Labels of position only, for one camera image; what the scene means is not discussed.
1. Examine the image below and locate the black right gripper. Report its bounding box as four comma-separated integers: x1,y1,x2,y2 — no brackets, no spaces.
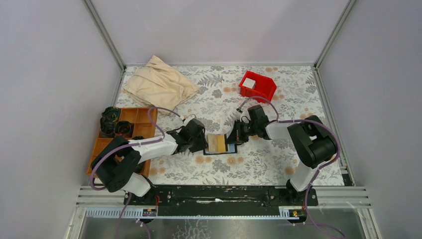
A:
225,119,258,145

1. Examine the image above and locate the orange credit card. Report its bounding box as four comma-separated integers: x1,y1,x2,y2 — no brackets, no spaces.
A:
207,134,226,153

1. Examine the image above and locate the black leather card holder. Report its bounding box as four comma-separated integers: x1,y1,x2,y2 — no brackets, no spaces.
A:
203,134,238,155

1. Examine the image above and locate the stack of credit cards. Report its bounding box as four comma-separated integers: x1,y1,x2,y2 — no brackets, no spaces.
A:
242,78,256,89

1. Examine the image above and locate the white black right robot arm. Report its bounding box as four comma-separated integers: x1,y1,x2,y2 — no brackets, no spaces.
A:
226,105,341,205

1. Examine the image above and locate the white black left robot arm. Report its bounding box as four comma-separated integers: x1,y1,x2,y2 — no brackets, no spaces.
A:
90,119,208,205

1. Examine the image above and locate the wooden compartment tray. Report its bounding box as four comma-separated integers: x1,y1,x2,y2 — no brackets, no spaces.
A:
86,107,158,179

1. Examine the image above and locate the beige folded cloth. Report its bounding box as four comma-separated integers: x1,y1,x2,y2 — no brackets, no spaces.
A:
123,55,199,114

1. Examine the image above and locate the dark green rolled cloth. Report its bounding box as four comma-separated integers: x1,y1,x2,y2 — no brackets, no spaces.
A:
101,107,121,122

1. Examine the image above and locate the dark floral rolled cloth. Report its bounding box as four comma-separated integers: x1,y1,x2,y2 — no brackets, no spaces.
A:
99,118,115,138

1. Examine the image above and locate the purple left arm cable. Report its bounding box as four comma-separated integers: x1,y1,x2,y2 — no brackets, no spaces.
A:
89,107,190,239

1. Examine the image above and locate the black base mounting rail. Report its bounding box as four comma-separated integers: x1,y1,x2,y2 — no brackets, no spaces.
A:
124,185,318,217

